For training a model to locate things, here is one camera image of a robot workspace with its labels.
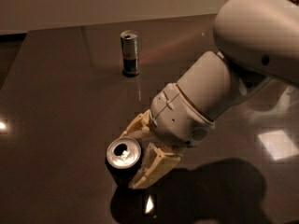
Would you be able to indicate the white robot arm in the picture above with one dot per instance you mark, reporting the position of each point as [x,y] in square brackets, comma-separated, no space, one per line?
[256,40]

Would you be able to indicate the blue pepsi can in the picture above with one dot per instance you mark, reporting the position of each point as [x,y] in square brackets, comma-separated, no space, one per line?
[123,159]

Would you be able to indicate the silver blue red bull can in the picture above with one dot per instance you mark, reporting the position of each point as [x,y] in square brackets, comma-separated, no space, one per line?
[129,49]

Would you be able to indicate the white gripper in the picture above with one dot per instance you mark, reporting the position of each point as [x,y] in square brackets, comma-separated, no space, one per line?
[175,118]

